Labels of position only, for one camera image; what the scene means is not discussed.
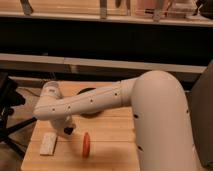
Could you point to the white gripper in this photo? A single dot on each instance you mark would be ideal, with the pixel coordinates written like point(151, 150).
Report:
point(63, 126)

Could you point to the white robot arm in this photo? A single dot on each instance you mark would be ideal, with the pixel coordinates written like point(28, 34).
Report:
point(161, 116)

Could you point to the white sponge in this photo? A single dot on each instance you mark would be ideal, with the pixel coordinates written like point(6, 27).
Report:
point(48, 144)

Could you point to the orange carrot toy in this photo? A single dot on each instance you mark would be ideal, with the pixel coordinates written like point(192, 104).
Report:
point(86, 145)

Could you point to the dark cabinet at right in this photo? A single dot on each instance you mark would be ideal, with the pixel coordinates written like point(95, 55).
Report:
point(201, 106)

